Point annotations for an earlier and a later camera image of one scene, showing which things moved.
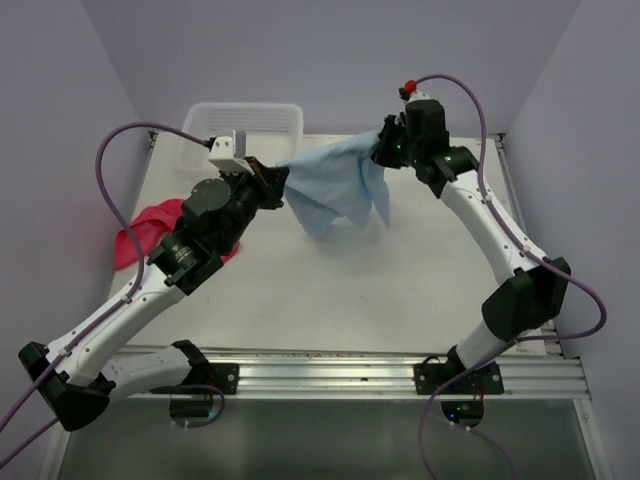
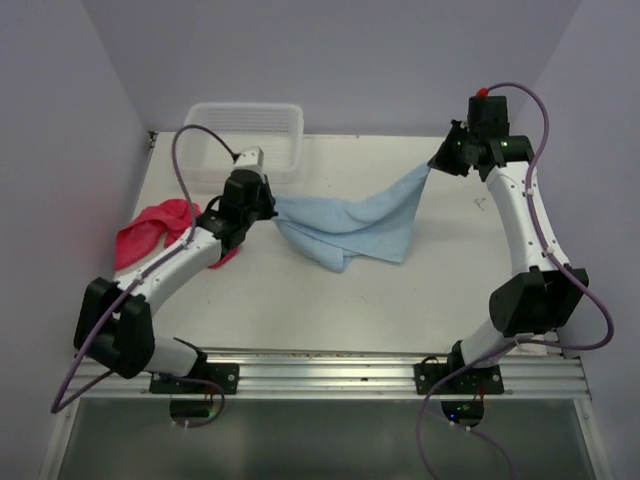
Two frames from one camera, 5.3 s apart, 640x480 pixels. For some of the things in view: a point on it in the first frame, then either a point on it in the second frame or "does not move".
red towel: [150, 224] does not move
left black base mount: [224, 376] does not move
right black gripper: [380, 154] to [443, 158]
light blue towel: [338, 181] to [333, 233]
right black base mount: [429, 377] does not move
